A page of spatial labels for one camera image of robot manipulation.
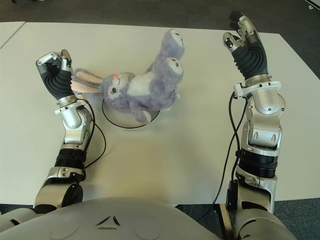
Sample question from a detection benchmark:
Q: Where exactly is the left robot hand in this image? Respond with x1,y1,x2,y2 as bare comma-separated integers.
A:
36,48,76,102

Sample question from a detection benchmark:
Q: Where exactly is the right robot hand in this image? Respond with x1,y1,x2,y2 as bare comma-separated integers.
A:
222,10,270,82

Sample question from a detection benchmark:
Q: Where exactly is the purple plush bunny doll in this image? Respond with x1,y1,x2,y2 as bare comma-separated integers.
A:
71,28,187,125

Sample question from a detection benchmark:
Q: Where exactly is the white plate black rim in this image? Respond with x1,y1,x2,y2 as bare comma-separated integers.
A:
101,98,162,130

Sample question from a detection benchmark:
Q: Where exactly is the black adapter box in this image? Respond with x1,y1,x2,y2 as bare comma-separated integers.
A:
226,180,239,210

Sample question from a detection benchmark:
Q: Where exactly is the grey robot torso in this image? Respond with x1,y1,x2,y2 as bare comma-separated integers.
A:
0,196,226,240

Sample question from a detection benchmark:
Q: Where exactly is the metal table leg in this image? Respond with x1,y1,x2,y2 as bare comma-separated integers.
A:
219,203,236,240

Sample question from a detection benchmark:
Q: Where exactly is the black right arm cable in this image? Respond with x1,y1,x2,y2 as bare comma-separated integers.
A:
196,90,251,224

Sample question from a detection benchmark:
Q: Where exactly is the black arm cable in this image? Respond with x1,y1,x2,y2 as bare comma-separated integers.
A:
76,98,107,171
196,90,251,224

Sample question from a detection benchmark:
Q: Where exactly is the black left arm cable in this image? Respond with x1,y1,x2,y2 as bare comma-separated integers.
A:
76,98,107,171

